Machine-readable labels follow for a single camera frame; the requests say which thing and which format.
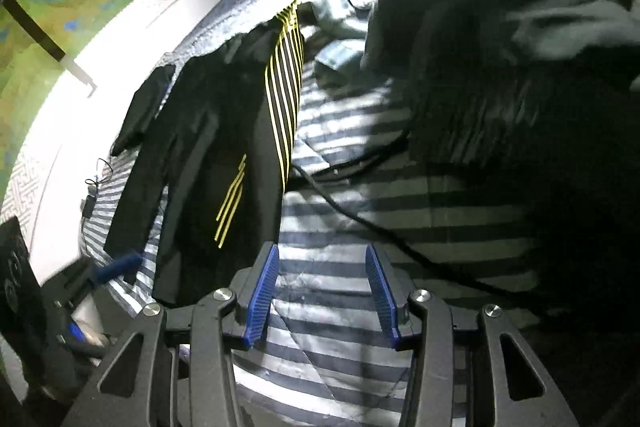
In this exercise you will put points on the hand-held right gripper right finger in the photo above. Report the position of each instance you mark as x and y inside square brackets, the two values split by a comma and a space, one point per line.
[382, 302]

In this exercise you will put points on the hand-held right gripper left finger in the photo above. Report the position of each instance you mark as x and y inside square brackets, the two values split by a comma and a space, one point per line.
[259, 302]

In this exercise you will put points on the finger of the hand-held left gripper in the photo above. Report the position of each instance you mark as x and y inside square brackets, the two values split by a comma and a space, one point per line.
[119, 266]

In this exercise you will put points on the black pants with yellow stripes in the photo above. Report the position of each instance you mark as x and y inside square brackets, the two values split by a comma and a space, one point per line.
[220, 132]

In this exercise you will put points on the blue white striped blanket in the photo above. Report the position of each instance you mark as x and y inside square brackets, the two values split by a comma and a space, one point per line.
[340, 227]

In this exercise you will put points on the black fuzzy cloth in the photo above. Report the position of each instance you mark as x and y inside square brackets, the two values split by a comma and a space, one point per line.
[480, 72]

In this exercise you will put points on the blue-grey crumpled cloth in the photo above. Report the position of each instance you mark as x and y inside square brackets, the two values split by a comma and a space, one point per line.
[340, 37]

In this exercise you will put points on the grey garment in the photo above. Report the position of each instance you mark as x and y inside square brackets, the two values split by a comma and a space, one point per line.
[570, 27]

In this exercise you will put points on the dark wall rod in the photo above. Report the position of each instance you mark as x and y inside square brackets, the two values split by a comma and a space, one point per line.
[37, 29]

